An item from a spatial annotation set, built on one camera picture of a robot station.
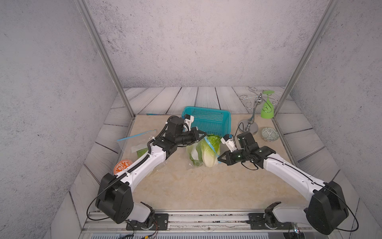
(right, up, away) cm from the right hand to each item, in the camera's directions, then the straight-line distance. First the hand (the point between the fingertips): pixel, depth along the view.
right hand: (219, 159), depth 78 cm
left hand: (-6, +13, -4) cm, 15 cm away
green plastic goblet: (+28, +26, +7) cm, 39 cm away
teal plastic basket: (0, +20, +37) cm, 43 cm away
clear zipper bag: (-9, +2, +4) cm, 10 cm away
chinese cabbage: (-5, +6, -3) cm, 9 cm away
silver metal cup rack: (+27, +17, +33) cm, 46 cm away
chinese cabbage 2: (-12, +2, +1) cm, 13 cm away
